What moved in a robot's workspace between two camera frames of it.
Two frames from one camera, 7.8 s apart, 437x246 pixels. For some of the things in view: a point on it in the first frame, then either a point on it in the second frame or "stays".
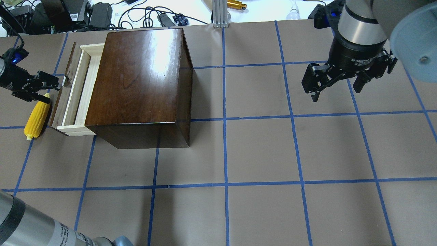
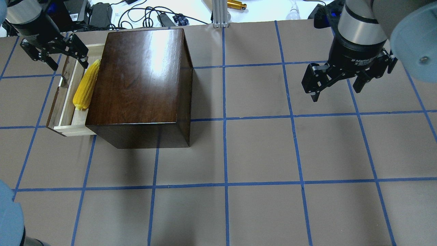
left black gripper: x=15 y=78 -> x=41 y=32
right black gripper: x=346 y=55 stays
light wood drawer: x=70 y=110 stays
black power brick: x=165 y=20 stays
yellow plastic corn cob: x=37 y=119 -> x=82 y=96
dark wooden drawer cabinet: x=141 y=95 stays
